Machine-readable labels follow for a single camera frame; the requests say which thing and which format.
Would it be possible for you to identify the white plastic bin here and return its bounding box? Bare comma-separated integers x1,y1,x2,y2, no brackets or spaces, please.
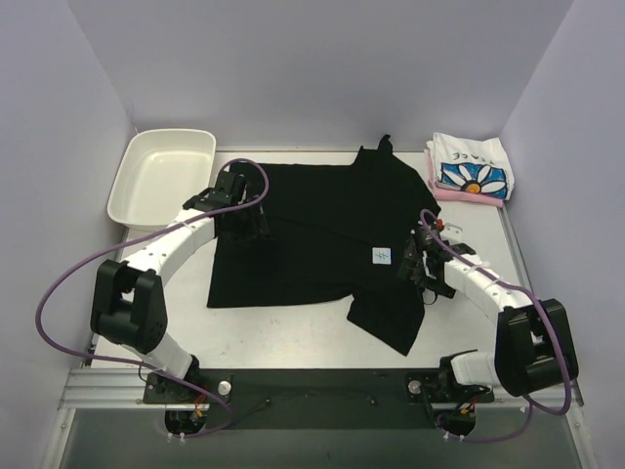
106,129,216,233

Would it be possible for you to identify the black t shirt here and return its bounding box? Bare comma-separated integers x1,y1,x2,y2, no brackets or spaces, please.
207,136,440,355

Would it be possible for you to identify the white daisy print t shirt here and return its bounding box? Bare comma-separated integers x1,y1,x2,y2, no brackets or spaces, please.
426,133,515,202

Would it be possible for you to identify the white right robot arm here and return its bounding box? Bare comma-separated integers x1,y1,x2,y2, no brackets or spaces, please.
398,225,579,397

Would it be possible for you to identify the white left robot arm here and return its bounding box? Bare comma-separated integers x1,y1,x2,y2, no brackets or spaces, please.
90,164,270,403

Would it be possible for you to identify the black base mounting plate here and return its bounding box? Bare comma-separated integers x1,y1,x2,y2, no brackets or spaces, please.
143,368,494,434

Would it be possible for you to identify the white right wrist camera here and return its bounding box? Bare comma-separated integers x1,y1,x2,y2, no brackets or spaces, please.
437,220,463,238

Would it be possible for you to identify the aluminium front rail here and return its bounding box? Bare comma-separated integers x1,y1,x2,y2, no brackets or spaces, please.
59,367,146,409

